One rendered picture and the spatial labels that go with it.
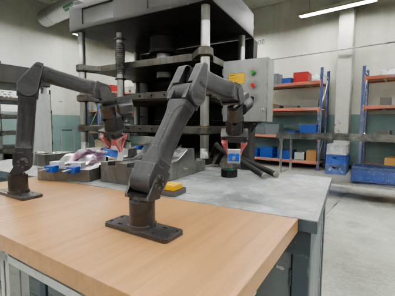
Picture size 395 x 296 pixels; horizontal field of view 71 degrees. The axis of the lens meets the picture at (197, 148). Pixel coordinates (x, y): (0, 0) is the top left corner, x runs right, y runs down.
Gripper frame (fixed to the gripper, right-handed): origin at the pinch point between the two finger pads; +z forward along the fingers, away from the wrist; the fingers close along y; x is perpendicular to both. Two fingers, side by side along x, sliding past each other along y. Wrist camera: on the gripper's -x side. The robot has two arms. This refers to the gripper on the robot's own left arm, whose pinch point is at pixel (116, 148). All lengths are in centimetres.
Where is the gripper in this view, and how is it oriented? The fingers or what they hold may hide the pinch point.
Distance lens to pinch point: 123.4
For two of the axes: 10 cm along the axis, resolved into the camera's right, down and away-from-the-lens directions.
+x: -5.0, 4.2, -7.6
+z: 0.6, 8.9, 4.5
